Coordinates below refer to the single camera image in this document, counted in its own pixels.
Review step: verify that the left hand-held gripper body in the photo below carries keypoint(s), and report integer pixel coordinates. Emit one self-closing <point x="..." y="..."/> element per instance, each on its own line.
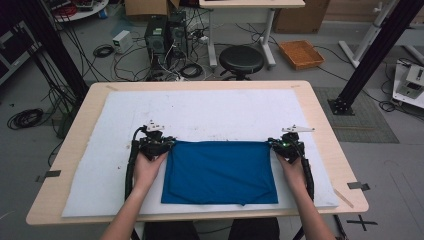
<point x="151" y="145"/>

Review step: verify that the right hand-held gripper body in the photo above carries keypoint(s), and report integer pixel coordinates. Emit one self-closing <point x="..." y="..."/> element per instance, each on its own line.
<point x="291" y="148"/>

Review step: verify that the blue t-shirt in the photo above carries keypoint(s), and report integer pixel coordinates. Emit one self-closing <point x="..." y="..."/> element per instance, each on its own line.
<point x="220" y="173"/>

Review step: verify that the person's right hand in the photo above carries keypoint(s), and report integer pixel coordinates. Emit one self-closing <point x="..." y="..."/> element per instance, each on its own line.
<point x="295" y="175"/>

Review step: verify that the person's left hand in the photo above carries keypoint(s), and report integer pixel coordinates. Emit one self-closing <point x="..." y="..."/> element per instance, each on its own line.
<point x="146" y="171"/>

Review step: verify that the white felt mat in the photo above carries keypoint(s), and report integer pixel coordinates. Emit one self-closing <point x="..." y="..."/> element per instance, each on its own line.
<point x="200" y="106"/>

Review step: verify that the thin beige strip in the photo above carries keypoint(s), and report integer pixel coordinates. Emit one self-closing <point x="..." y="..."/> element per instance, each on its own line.
<point x="344" y="198"/>

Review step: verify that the grey tape piece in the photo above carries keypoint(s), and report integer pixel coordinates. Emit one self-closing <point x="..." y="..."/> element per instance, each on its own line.
<point x="50" y="174"/>
<point x="359" y="186"/>

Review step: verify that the grey floor mat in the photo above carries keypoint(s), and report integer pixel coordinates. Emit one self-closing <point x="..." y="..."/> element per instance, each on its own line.
<point x="366" y="116"/>

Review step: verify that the person's right leg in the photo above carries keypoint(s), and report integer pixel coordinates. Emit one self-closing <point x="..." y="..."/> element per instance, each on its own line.
<point x="255" y="230"/>

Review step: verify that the person's leg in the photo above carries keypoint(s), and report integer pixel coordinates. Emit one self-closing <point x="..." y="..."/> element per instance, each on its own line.
<point x="170" y="231"/>
<point x="255" y="230"/>

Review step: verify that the person's left leg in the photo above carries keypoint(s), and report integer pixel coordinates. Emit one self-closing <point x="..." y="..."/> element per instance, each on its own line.
<point x="170" y="231"/>

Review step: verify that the black round stool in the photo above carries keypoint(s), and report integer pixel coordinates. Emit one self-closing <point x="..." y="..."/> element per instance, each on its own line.
<point x="241" y="59"/>

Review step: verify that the orange tray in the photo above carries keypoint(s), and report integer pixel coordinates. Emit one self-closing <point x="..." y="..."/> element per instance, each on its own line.
<point x="301" y="54"/>

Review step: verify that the black computer tower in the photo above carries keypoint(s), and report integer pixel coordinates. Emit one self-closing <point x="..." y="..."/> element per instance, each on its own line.
<point x="178" y="33"/>
<point x="156" y="41"/>

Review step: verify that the white power supply box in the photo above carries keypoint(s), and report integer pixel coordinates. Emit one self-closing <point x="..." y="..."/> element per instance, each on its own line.
<point x="122" y="41"/>

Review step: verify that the large cardboard box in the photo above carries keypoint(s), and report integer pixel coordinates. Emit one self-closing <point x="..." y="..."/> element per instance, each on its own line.
<point x="300" y="16"/>

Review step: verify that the white metal stand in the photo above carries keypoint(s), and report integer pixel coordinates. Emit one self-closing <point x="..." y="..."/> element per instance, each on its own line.
<point x="366" y="40"/>

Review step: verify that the white machine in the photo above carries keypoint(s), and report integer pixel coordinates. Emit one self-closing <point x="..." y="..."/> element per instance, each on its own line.
<point x="411" y="83"/>

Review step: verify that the white desk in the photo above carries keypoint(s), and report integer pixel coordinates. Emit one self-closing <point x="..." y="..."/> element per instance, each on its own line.
<point x="250" y="3"/>

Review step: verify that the round white table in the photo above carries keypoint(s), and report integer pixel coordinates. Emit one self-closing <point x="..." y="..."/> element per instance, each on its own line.
<point x="83" y="11"/>

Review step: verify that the dark equipment rack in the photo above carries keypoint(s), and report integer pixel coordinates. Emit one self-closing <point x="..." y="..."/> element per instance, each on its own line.
<point x="13" y="50"/>

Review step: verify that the black metal frame post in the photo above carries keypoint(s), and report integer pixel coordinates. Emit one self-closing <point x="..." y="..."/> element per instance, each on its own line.
<point x="56" y="50"/>
<point x="373" y="60"/>

